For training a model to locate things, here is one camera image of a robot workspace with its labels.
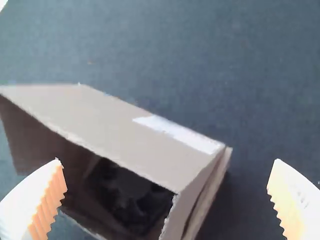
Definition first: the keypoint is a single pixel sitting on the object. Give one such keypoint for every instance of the cardboard box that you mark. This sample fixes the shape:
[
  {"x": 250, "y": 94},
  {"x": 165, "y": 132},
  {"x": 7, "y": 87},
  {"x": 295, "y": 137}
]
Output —
[{"x": 100, "y": 125}]

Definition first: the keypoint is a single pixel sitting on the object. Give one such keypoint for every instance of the black mat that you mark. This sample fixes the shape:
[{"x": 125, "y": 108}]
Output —
[{"x": 200, "y": 50}]

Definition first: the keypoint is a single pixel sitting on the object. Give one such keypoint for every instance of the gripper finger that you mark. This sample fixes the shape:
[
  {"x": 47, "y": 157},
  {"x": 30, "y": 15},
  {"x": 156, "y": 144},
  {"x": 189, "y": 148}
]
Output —
[
  {"x": 27, "y": 207},
  {"x": 297, "y": 200}
]

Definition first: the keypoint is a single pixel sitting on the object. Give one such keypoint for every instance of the black square fan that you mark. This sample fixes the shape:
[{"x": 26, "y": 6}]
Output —
[{"x": 125, "y": 197}]

